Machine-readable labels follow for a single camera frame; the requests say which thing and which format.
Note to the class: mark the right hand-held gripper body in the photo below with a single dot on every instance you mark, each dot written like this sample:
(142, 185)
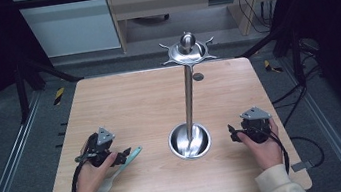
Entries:
(256, 127)

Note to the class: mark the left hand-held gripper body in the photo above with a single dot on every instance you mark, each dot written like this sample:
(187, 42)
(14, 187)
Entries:
(99, 153)

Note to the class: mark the person's left hand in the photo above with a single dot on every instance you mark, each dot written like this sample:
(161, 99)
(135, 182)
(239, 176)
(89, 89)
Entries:
(90, 178)

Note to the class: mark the person's right hand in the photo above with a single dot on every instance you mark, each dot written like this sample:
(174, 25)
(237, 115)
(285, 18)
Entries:
(265, 153)

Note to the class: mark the steel utensil hanging stand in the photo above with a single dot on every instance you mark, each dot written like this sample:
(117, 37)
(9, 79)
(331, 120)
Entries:
(190, 106)

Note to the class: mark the grey round table cap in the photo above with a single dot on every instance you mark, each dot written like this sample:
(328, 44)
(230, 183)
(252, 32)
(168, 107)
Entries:
(198, 77)

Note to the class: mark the yellow black tape strip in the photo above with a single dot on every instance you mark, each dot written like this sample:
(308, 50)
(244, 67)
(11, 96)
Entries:
(270, 66)
(59, 95)

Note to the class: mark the black metal stand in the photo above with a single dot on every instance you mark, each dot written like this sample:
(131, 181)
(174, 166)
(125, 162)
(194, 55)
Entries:
(26, 79)
(289, 42)

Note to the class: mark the white cabinet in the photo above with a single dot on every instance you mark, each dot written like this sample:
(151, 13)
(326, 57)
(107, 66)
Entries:
(71, 25)

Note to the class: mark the grey table bracket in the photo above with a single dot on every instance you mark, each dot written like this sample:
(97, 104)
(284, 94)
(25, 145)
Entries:
(301, 165)

